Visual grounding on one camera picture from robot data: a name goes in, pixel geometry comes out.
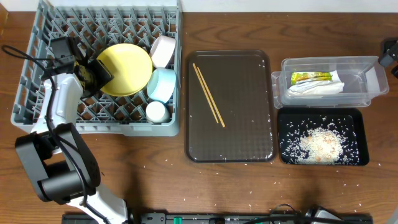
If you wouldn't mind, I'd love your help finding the yellow plate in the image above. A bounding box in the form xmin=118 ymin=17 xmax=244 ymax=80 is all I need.
xmin=97 ymin=44 xmax=152 ymax=96

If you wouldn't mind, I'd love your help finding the blue bowl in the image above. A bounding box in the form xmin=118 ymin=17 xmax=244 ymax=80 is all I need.
xmin=147 ymin=68 xmax=177 ymax=103

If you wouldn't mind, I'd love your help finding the white cup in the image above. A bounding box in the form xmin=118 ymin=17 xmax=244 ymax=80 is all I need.
xmin=146 ymin=101 xmax=170 ymax=124

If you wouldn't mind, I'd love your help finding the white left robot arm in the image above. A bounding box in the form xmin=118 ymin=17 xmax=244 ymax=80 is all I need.
xmin=15 ymin=60 xmax=131 ymax=223

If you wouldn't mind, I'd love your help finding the clear plastic waste bin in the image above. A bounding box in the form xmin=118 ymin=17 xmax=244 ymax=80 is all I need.
xmin=272 ymin=56 xmax=389 ymax=109

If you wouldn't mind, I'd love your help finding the crumpled white wrapper waste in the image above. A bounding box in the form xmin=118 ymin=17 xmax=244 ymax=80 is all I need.
xmin=287 ymin=70 xmax=345 ymax=96

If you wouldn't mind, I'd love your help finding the pile of rice waste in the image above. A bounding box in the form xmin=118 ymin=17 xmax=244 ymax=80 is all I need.
xmin=278 ymin=114 xmax=359 ymax=165

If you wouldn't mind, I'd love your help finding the black waste tray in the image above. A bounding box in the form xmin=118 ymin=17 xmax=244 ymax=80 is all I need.
xmin=277 ymin=108 xmax=369 ymax=166

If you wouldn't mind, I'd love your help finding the grey dish rack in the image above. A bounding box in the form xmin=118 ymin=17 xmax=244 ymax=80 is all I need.
xmin=11 ymin=1 xmax=182 ymax=136

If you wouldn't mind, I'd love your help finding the dark brown serving tray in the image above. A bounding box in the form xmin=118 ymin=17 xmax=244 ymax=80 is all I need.
xmin=185 ymin=50 xmax=277 ymax=163

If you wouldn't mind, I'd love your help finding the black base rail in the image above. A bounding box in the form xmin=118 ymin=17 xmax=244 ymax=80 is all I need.
xmin=61 ymin=213 xmax=374 ymax=224

